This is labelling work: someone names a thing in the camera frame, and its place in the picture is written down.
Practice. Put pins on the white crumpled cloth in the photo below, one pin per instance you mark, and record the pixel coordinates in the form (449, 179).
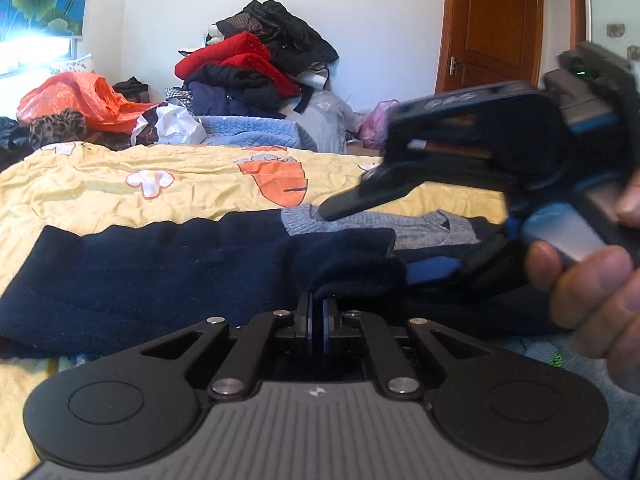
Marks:
(167, 124)

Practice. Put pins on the red garment on pile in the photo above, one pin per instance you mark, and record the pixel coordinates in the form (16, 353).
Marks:
(243, 51)

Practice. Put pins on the light blue knit garment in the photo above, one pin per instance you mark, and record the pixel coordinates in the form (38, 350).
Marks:
(248, 132)

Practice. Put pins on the dark floral garment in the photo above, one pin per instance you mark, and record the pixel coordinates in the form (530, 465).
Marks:
(14, 142)

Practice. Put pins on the grey sequin sweater navy sleeves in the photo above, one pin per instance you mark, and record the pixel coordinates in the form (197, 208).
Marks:
(152, 313)

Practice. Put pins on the yellow carrot print quilt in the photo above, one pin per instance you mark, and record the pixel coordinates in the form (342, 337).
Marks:
(84, 188)

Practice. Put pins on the brown wooden door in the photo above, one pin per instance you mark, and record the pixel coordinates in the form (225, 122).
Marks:
(488, 41)

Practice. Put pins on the leopard print garment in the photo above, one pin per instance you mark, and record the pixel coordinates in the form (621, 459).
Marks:
(67, 126)

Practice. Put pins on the grey plastic bag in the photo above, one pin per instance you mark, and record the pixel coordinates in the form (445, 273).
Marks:
(326, 119)

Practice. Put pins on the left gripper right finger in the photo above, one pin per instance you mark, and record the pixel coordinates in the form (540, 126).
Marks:
(359, 346)

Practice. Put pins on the pink plastic bag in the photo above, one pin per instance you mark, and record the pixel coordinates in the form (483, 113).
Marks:
(373, 131)

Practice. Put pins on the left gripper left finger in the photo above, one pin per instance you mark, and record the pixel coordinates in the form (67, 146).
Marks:
(238, 375)

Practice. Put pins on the black clothes on pile top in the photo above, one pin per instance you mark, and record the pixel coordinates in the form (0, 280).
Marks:
(295, 46)

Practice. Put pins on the navy dark clothes in pile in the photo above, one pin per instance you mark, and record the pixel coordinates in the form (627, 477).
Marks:
(228, 91)

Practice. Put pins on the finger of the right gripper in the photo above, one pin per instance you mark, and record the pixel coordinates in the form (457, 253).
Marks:
(494, 263)
(394, 180)

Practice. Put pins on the person right hand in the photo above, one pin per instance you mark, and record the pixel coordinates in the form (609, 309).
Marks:
(598, 301)

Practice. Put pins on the orange plastic bag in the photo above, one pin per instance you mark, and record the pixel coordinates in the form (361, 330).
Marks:
(89, 94)

